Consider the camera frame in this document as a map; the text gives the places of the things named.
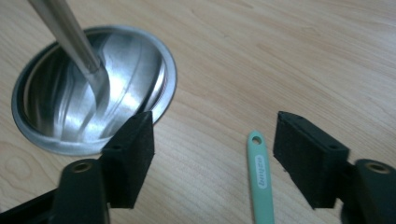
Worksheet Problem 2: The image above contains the mint green utensil handle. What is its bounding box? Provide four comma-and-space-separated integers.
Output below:
247, 130, 276, 224

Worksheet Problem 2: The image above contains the stainless steel bowl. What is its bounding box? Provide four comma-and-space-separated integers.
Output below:
10, 25, 178, 157

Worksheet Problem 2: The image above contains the stainless steel utensil handle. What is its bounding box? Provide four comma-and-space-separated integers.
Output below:
27, 0, 111, 109

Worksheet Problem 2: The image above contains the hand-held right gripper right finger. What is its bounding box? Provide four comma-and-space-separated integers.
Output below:
273, 110, 351, 210

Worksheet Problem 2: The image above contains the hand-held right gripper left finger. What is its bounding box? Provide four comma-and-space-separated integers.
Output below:
98, 110, 156, 210

